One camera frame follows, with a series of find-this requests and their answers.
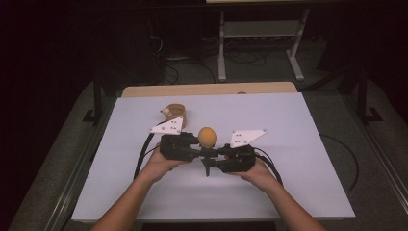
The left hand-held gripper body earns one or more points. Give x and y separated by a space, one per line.
174 146

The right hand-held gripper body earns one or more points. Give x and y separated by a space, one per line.
240 159

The tan bear pen holder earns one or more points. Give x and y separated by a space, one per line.
175 111

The grey metal stand with shelf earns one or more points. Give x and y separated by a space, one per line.
261 29

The person's right hand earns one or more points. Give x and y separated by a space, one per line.
261 174

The black metal stand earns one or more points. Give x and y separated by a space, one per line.
97 96
364 96

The white table sheet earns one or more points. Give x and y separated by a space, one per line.
208 199

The person's left hand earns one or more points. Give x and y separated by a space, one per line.
158 166

